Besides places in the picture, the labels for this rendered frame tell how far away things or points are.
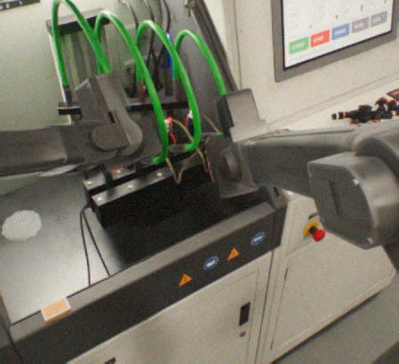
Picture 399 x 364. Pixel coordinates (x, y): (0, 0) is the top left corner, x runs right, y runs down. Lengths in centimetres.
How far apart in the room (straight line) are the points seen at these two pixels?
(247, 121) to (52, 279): 71
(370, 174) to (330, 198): 4
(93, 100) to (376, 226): 54
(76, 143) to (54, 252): 65
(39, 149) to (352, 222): 44
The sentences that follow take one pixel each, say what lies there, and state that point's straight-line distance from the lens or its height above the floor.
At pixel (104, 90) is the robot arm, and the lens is 71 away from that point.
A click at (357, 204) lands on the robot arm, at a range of 22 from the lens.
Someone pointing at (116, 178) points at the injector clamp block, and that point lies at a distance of 116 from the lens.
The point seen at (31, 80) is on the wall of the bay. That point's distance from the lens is 126.
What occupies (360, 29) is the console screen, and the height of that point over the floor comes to 118.
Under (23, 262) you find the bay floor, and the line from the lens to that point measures 124.
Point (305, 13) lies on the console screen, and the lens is 128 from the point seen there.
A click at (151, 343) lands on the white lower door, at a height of 67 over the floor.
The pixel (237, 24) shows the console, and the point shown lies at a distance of 115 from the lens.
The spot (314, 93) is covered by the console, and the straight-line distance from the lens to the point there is 138.
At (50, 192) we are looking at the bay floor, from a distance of 139.
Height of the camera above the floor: 176
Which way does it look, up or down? 42 degrees down
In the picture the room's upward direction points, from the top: straight up
